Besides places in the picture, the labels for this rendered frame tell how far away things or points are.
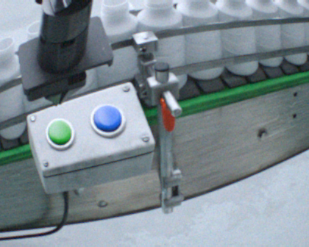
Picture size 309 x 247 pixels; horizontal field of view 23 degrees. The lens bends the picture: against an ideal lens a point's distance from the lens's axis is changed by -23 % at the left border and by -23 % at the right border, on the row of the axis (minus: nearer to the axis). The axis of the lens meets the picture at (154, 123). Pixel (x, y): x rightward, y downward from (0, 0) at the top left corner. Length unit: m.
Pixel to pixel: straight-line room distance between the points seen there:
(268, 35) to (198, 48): 0.13
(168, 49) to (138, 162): 0.19
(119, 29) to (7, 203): 0.32
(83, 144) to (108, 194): 0.27
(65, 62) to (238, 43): 0.42
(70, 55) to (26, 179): 0.40
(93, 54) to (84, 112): 0.17
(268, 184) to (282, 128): 1.18
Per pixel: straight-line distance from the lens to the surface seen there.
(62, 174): 0.98
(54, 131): 0.97
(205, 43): 1.16
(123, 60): 1.14
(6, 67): 1.08
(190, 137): 1.21
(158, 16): 1.12
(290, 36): 1.23
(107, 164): 0.99
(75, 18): 0.75
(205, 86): 1.20
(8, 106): 1.11
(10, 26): 3.29
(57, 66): 0.81
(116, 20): 1.10
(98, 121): 0.98
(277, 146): 1.32
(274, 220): 2.35
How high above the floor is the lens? 1.76
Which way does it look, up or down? 41 degrees down
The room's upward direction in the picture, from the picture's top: 3 degrees counter-clockwise
